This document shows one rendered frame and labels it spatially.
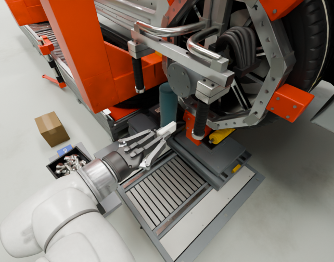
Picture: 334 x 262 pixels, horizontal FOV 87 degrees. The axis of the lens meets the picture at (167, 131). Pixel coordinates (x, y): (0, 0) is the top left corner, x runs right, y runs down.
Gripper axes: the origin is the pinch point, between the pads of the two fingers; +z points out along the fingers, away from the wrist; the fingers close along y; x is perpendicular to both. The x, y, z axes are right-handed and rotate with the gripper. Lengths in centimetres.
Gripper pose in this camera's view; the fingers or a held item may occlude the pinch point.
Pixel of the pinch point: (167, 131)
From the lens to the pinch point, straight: 54.0
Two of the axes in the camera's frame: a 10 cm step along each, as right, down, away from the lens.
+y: 7.2, 4.8, -5.0
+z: 6.9, -4.9, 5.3
